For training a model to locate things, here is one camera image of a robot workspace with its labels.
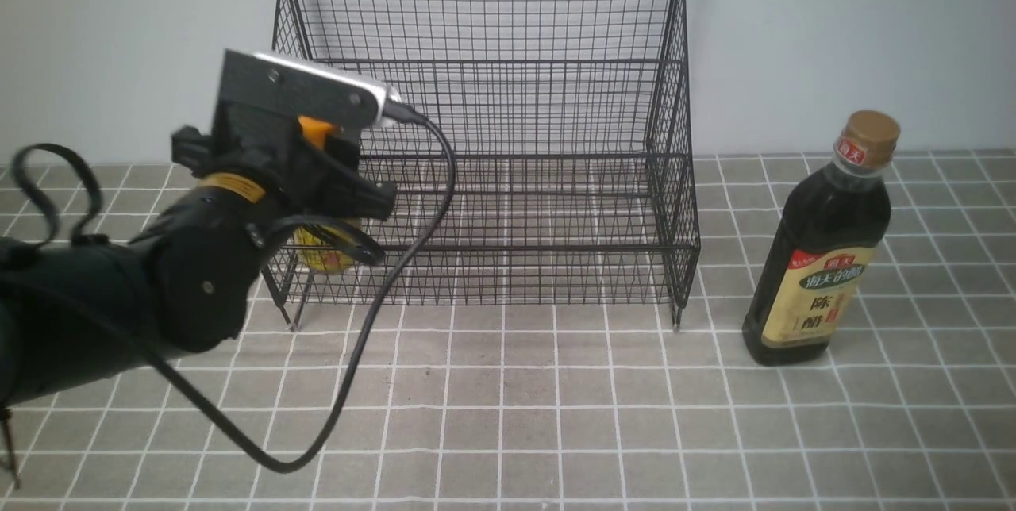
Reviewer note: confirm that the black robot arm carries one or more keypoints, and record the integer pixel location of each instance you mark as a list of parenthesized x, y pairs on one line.
[(73, 314)]

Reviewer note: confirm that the black wire mesh shelf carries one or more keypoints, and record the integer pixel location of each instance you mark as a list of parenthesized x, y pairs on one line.
[(571, 124)]

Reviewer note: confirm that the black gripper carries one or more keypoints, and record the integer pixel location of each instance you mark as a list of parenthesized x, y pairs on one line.
[(271, 151)]

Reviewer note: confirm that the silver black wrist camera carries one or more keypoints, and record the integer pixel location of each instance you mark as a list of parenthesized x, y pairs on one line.
[(293, 87)]

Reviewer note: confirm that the grey checkered tablecloth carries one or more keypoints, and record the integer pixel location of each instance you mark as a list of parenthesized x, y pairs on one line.
[(603, 407)]

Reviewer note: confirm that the small orange-capped sauce bottle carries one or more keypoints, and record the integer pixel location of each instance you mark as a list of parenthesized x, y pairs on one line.
[(325, 253)]

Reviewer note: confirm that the tall dark vinegar bottle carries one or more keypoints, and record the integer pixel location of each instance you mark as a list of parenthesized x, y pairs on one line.
[(829, 231)]

